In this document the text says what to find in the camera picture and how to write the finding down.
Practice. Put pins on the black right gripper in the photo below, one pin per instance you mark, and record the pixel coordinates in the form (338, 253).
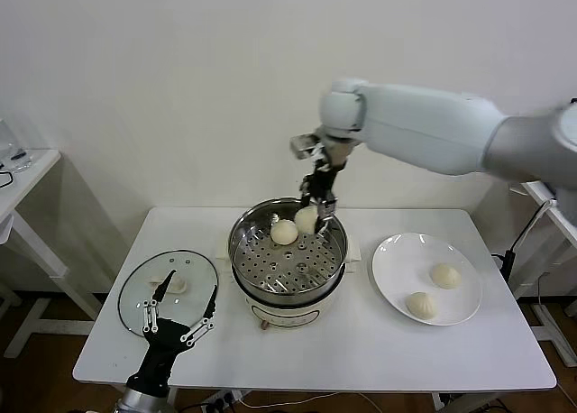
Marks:
(322, 183)

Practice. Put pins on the white steamed baozi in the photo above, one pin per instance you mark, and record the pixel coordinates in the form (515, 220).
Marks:
(306, 219)
(284, 232)
(421, 305)
(445, 275)

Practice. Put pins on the clear glass container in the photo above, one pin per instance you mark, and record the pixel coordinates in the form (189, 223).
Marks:
(11, 147)

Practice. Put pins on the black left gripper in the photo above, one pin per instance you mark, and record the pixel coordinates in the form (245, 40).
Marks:
(164, 341)

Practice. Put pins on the stainless steel steamer basket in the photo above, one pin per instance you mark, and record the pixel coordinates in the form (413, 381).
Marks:
(252, 259)

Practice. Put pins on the white round plate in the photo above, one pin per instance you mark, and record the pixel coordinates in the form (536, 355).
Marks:
(405, 259)

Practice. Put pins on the white side table with glass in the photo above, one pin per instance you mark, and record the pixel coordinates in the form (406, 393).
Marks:
(27, 183)

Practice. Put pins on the white electric cooker pot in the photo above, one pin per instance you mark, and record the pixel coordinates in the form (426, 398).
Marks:
(288, 311)

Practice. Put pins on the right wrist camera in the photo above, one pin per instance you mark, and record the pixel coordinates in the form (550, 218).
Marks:
(304, 144)

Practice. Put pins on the white power strip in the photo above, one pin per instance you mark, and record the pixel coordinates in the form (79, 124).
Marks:
(221, 399)

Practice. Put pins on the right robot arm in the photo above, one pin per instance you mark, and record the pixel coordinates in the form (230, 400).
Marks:
(428, 124)

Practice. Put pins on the white rounded table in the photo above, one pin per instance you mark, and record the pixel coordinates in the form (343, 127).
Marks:
(315, 354)

